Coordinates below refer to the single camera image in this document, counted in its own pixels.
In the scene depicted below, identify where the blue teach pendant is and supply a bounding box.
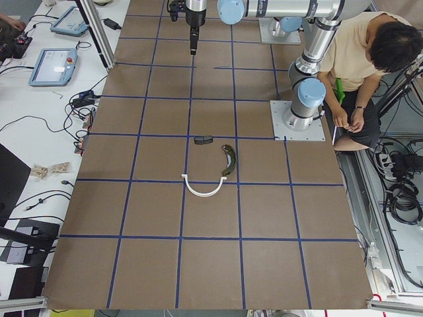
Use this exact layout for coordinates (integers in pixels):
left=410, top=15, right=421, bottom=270
left=50, top=6, right=87, bottom=37
left=28, top=48, right=77, bottom=87

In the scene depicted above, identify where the black monitor stand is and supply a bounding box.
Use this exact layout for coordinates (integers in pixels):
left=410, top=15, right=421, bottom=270
left=1, top=145, right=59, bottom=266

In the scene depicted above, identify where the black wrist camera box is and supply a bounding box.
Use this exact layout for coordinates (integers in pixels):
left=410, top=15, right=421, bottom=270
left=167, top=0, right=186, bottom=22

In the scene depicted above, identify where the black cable bundle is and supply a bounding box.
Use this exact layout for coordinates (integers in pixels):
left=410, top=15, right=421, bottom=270
left=386, top=180, right=423, bottom=226

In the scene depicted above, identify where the seated person beige shirt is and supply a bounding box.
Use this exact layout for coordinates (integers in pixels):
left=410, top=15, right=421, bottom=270
left=317, top=11, right=422, bottom=151

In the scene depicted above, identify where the aluminium frame post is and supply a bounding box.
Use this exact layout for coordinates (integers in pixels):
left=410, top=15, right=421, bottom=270
left=75, top=0, right=116, bottom=69

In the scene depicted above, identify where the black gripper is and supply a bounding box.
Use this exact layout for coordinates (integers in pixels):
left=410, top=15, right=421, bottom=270
left=185, top=0, right=208, bottom=55

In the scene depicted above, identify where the black usb hub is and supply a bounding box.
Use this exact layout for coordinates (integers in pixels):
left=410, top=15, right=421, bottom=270
left=71, top=90, right=101, bottom=108

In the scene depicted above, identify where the green handled tool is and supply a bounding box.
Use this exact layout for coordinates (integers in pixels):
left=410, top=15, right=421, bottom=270
left=334, top=78, right=346, bottom=104

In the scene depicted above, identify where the brown grid table mat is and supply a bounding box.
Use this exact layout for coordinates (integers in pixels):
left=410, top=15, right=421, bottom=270
left=44, top=1, right=372, bottom=310

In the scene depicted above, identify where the far blue teach pendant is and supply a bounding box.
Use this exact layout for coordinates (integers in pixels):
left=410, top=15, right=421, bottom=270
left=50, top=6, right=87, bottom=37

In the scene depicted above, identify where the white curved plastic bracket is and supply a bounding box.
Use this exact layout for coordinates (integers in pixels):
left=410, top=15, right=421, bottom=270
left=180, top=174, right=227, bottom=198

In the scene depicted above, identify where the power strip with plugs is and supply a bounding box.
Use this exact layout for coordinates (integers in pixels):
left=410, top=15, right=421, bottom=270
left=376, top=153, right=396, bottom=182

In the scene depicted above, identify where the olive curved brake shoe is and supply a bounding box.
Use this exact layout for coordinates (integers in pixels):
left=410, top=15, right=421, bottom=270
left=221, top=144, right=237, bottom=176

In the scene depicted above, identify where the black power adapter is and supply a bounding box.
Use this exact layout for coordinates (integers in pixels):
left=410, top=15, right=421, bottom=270
left=103, top=18, right=122, bottom=30

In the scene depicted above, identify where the near blue teach pendant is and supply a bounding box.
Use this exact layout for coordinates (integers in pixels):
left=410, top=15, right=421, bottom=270
left=28, top=48, right=77, bottom=87

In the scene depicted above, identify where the bag of wooden pieces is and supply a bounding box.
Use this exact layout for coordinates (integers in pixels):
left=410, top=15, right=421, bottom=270
left=48, top=162, right=71, bottom=174
left=30, top=164, right=49, bottom=179

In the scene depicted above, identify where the black brake pad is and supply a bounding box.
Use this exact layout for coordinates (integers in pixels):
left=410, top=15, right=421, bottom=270
left=194, top=135, right=213, bottom=145

